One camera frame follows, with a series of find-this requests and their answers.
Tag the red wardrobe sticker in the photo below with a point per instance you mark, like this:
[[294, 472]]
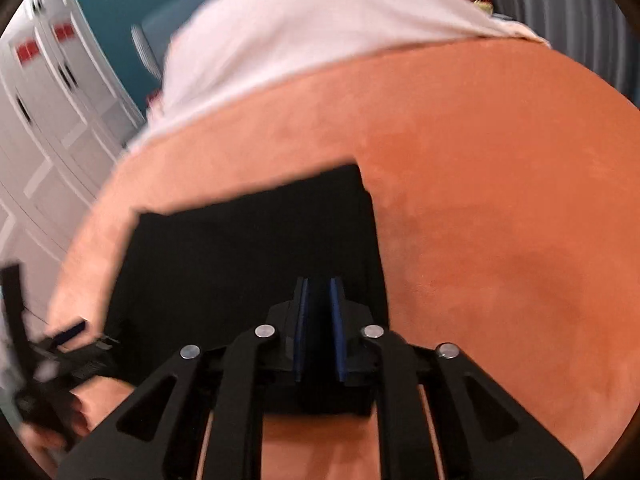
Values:
[[27, 53], [64, 32]]

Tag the grey curtain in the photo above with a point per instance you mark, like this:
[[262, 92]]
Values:
[[565, 15]]

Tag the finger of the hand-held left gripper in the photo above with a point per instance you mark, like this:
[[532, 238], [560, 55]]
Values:
[[67, 334]]

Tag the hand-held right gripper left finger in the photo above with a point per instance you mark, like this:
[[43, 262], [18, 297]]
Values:
[[300, 335]]

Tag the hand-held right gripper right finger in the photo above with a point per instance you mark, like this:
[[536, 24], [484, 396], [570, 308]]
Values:
[[339, 335]]

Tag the white bed sheet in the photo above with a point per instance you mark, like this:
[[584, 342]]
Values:
[[310, 25]]

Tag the black pants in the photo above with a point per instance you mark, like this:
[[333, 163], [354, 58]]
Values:
[[250, 240]]

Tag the white panelled wardrobe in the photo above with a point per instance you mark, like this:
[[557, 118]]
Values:
[[60, 125]]

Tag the orange plush blanket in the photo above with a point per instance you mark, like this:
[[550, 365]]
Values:
[[500, 185]]

